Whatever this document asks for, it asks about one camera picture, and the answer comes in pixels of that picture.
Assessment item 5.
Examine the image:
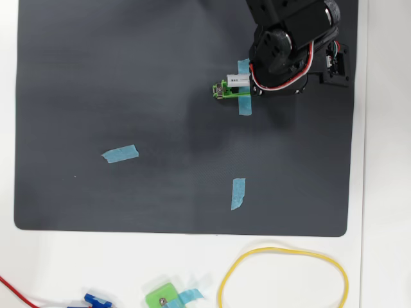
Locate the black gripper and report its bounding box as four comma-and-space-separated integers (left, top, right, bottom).
249, 26, 340, 98

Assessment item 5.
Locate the blue tape strip torn end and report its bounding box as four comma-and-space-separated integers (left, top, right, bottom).
101, 144, 140, 164

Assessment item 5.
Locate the green block with screw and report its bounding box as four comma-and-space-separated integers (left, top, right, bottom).
144, 282, 181, 308

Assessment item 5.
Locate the green battery holder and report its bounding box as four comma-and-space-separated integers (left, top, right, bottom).
211, 81, 252, 101

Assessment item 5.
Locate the blue plastic connector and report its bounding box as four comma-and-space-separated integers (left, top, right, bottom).
66, 293, 114, 308

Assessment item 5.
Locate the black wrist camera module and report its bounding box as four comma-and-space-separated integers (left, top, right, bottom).
319, 41, 351, 88

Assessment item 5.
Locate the short blue tape strip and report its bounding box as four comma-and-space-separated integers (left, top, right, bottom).
230, 178, 247, 212

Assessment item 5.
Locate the long blue tape strip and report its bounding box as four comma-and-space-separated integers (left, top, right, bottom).
237, 58, 253, 116

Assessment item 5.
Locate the yellow rubber band loop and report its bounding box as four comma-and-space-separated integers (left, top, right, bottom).
217, 246, 350, 308

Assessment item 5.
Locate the red white black servo wire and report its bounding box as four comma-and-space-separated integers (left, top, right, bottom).
249, 40, 316, 91

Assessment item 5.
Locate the dark grey work mat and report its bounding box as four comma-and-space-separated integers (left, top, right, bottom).
13, 0, 360, 237

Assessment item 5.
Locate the blue tape on green block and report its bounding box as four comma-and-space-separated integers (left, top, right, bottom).
162, 287, 206, 308

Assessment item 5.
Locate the black camera cable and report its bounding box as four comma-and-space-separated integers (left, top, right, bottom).
326, 40, 342, 58

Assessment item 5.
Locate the white cylindrical battery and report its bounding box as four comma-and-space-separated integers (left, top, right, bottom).
226, 73, 252, 89

